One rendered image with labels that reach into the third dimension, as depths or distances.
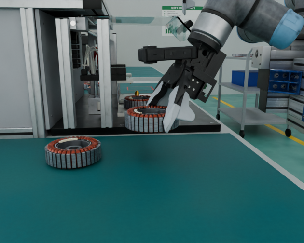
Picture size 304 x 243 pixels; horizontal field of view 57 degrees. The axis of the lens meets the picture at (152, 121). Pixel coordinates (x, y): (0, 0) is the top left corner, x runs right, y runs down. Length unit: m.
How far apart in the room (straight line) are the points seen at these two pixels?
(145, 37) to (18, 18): 5.57
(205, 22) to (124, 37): 5.71
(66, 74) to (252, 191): 0.53
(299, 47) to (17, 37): 1.01
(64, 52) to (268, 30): 0.48
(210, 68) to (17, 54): 0.47
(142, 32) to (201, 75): 5.74
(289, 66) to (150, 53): 0.81
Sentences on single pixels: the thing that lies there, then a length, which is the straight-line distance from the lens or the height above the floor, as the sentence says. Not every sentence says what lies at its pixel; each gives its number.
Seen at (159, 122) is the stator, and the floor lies 0.84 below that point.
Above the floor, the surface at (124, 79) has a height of 0.88.
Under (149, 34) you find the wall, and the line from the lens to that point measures 6.30.
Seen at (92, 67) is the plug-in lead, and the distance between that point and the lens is 0.94.
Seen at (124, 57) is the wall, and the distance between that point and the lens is 6.27.
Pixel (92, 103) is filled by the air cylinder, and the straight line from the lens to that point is 0.93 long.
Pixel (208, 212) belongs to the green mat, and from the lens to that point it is 0.43.
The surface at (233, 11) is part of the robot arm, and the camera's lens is 0.61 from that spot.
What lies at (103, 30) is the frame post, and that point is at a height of 1.02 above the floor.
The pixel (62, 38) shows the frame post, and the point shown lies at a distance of 0.77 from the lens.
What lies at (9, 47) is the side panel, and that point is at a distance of 0.79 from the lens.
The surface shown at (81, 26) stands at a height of 1.04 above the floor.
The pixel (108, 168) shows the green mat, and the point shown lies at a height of 0.75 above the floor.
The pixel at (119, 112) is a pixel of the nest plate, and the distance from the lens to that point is 0.90.
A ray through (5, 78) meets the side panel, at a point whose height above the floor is 0.90.
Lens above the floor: 0.97
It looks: 14 degrees down
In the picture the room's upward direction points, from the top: straight up
